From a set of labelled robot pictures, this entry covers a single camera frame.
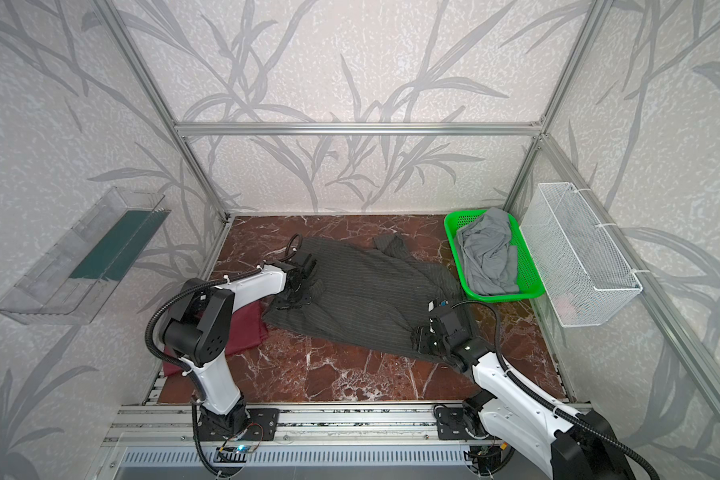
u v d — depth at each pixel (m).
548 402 0.46
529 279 0.96
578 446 0.39
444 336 0.64
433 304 0.80
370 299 0.96
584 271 0.61
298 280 0.74
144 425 0.75
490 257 1.04
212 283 0.53
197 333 0.49
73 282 0.64
